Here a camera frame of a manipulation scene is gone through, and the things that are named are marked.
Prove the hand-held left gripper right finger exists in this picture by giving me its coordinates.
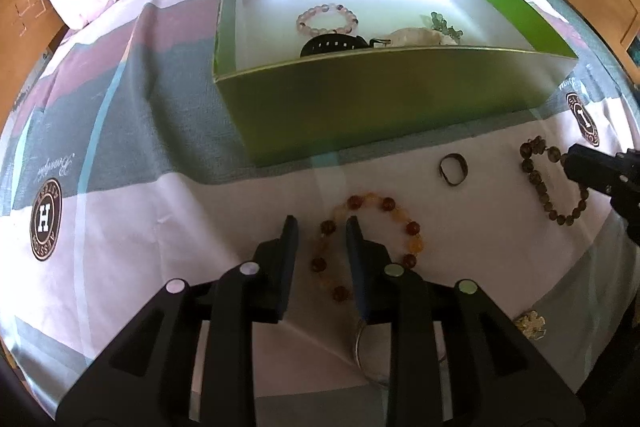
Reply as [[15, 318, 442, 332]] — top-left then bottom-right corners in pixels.
[[345, 215, 586, 427]]

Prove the pink bead bracelet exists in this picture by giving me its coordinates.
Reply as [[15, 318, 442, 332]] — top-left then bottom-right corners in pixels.
[[296, 3, 360, 36]]

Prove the gold flower brooch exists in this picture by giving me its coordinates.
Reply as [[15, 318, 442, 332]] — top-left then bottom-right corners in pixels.
[[515, 309, 547, 342]]

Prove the plaid bed sheet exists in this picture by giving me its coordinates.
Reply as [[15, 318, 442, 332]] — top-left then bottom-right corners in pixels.
[[0, 0, 640, 427]]

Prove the black wrist watch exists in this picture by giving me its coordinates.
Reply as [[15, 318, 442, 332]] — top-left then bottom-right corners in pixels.
[[300, 33, 371, 58]]

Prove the white shell-like ornament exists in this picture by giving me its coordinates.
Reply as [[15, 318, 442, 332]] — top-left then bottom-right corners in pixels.
[[370, 27, 461, 50]]

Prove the dark metal ring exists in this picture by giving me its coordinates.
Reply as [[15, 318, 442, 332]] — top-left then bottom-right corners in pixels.
[[439, 153, 469, 188]]

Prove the amber bead bracelet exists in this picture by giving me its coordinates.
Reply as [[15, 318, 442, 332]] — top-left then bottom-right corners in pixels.
[[309, 192, 425, 302]]

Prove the silver bangle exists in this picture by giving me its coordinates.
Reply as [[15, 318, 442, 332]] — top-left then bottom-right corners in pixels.
[[354, 319, 396, 390]]

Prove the dark brown bead bracelet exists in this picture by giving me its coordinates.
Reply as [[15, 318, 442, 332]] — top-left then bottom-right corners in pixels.
[[519, 136, 591, 226]]

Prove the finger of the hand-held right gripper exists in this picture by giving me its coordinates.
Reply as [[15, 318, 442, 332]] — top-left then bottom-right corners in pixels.
[[564, 144, 640, 249]]

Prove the green cardboard box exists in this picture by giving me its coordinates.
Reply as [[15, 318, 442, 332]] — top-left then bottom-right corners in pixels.
[[212, 0, 581, 168]]

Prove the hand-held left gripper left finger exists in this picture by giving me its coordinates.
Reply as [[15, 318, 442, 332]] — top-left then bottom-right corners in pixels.
[[57, 214, 300, 427]]

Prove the green bead bracelet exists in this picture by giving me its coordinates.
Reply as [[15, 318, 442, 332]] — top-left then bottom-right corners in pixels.
[[429, 11, 464, 40]]

